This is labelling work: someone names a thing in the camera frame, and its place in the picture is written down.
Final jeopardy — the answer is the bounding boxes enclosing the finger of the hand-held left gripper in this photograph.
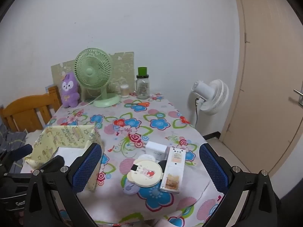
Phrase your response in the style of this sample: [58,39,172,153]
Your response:
[38,155,65,173]
[5,144,34,164]

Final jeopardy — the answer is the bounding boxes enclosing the white flat box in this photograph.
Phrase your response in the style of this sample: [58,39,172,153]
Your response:
[55,147,88,167]

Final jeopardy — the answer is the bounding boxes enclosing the glass jar with green lid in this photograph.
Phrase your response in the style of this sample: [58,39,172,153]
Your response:
[136,67,150,100]

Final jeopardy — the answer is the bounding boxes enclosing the black fan cable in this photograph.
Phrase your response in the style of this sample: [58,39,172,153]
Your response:
[194,97,199,126]

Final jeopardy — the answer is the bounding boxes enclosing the grey plaid bedding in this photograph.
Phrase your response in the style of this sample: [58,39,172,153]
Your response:
[0,118,27,168]

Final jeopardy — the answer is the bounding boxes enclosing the white earbud case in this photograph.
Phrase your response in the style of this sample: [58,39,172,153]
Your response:
[137,154,157,165]

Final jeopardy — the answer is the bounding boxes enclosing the beige door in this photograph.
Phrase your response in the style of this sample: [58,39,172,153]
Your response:
[220,0,303,178]

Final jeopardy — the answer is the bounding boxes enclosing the beige patterned board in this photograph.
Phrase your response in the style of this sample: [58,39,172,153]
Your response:
[51,51,135,100]

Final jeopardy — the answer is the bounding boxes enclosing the white fan cable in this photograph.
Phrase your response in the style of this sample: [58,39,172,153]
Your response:
[77,94,103,107]

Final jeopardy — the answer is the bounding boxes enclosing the white rectangular case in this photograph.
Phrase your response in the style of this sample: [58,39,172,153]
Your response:
[160,147,185,193]

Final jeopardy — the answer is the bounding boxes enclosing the floral tablecloth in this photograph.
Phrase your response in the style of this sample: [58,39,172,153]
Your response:
[20,92,237,227]

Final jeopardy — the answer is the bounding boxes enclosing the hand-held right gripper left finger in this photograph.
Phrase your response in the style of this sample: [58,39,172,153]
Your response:
[24,142,103,227]

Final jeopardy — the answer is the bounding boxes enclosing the cream round compact mirror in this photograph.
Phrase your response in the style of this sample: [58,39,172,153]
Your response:
[127,159,163,188]

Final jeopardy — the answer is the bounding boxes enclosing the purple plush toy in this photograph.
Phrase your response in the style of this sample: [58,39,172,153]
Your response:
[59,72,80,108]

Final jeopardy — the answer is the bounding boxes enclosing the green desk fan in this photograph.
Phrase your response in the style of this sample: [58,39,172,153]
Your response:
[74,48,121,107]

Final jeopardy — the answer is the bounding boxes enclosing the yellow fabric storage box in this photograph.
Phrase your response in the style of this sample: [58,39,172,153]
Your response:
[25,125,103,192]

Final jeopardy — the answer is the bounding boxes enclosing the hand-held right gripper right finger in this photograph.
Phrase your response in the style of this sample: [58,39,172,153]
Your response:
[199,143,278,227]

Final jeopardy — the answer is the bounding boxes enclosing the white standing fan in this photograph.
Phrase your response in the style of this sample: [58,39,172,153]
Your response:
[188,79,230,116]

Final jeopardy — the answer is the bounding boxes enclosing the large white charger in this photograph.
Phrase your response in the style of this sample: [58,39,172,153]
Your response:
[145,141,168,161]

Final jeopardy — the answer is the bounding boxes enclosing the purple round tag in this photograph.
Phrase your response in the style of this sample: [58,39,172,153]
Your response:
[123,180,140,195]

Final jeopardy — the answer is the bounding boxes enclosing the white cloth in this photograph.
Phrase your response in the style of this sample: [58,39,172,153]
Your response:
[25,130,44,145]

